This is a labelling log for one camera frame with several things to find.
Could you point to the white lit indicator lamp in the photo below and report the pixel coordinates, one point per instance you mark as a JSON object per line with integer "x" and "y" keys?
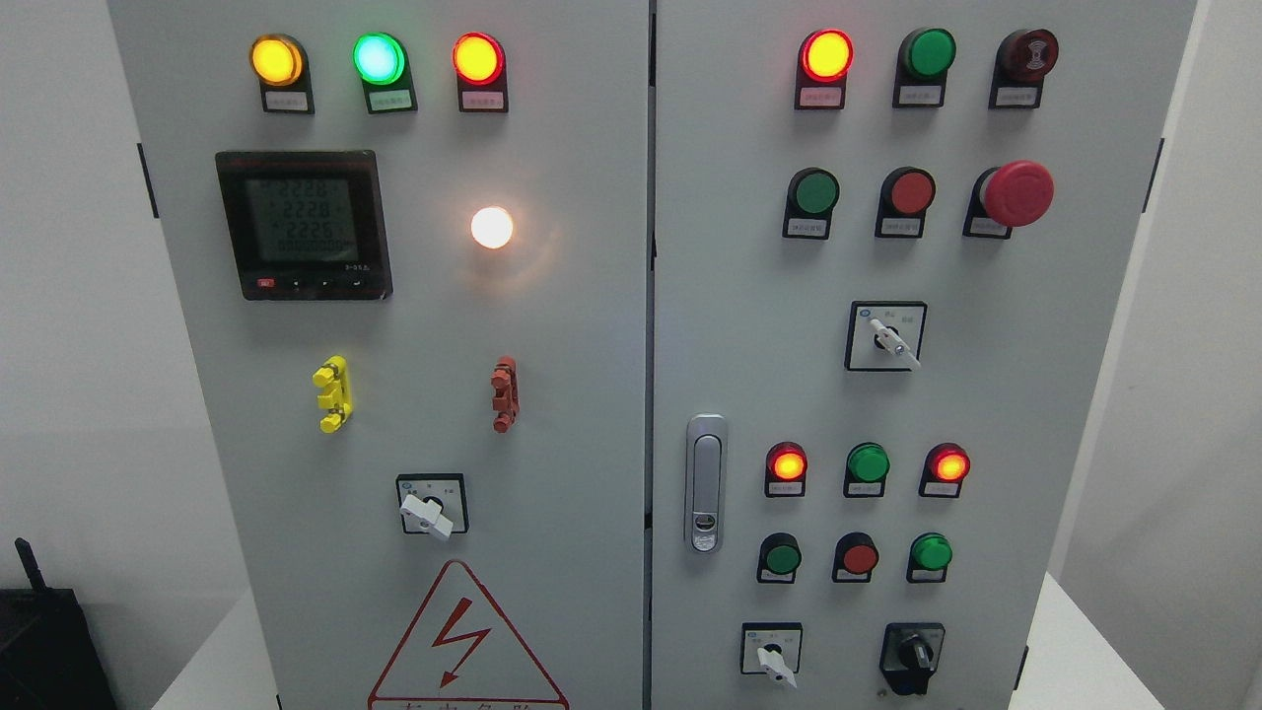
{"x": 492, "y": 227}

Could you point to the red high voltage warning sign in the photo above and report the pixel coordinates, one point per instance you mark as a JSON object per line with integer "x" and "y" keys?
{"x": 461, "y": 651}

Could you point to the grey right cabinet door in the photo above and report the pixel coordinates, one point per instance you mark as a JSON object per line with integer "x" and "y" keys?
{"x": 754, "y": 326}

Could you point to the green indicator light lower middle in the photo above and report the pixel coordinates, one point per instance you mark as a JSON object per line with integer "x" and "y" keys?
{"x": 866, "y": 471}

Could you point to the silver door lock handle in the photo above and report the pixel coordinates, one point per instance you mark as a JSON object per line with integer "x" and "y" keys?
{"x": 707, "y": 453}

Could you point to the red push button upper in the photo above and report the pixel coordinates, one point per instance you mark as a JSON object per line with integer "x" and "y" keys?
{"x": 904, "y": 199}

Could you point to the black device with antenna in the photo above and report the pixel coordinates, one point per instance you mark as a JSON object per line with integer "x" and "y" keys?
{"x": 48, "y": 660}

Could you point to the green indicator bottom right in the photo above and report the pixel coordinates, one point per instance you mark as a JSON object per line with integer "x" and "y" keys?
{"x": 930, "y": 555}

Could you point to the white selector switch bottom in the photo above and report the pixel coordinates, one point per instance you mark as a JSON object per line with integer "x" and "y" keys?
{"x": 772, "y": 649}

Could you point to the green push button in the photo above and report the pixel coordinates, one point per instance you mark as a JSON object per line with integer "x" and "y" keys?
{"x": 810, "y": 198}
{"x": 779, "y": 559}

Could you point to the green push button lower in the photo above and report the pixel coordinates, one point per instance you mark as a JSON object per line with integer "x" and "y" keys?
{"x": 779, "y": 559}

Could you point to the dark red buzzer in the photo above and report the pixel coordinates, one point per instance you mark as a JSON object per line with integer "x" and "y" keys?
{"x": 1023, "y": 60}

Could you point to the white selector switch upper right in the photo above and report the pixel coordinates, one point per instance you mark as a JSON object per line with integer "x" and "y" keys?
{"x": 885, "y": 336}

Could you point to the grey cabinet door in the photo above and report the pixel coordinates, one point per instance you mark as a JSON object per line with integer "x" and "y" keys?
{"x": 556, "y": 505}
{"x": 754, "y": 326}

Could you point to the green lit indicator light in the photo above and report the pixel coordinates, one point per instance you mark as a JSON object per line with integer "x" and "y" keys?
{"x": 384, "y": 70}

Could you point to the white selector switch left door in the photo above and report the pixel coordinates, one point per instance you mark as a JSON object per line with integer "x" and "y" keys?
{"x": 432, "y": 503}

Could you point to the red indicator light left door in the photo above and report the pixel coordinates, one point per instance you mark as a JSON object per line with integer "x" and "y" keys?
{"x": 481, "y": 70}

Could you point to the yellow terminal block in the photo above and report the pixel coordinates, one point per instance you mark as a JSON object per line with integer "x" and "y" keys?
{"x": 332, "y": 379}

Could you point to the red indicator light top right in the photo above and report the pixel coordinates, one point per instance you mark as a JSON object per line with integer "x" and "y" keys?
{"x": 822, "y": 67}

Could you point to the red emergency stop button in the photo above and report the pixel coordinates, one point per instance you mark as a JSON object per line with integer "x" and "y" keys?
{"x": 1007, "y": 197}

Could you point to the red indicator light lower right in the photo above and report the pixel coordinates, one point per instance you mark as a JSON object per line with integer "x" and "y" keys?
{"x": 944, "y": 471}

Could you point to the black knob selector switch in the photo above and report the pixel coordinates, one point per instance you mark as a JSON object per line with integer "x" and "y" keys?
{"x": 909, "y": 656}

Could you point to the white selector switch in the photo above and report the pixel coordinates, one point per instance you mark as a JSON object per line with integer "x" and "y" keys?
{"x": 772, "y": 649}
{"x": 885, "y": 336}

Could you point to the red lit indicator lower left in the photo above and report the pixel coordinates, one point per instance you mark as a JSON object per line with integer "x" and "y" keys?
{"x": 785, "y": 470}

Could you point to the red push button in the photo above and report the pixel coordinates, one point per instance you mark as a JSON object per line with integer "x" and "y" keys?
{"x": 855, "y": 557}
{"x": 904, "y": 199}

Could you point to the yellow indicator light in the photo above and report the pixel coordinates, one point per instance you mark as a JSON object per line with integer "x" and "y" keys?
{"x": 283, "y": 72}

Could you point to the green indicator light top right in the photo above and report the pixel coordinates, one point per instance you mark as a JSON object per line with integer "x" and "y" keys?
{"x": 921, "y": 69}

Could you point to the red push button lower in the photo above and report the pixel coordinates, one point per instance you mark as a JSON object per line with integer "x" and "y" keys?
{"x": 855, "y": 557}

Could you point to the grey left cabinet door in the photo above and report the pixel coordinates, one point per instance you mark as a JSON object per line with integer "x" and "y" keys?
{"x": 556, "y": 505}

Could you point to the green push button upper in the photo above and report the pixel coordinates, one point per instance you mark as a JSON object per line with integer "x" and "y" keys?
{"x": 810, "y": 198}

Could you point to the red terminal block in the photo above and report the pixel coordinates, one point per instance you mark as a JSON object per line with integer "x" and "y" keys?
{"x": 505, "y": 398}

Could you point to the black digital power meter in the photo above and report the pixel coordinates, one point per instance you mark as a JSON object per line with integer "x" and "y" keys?
{"x": 306, "y": 225}

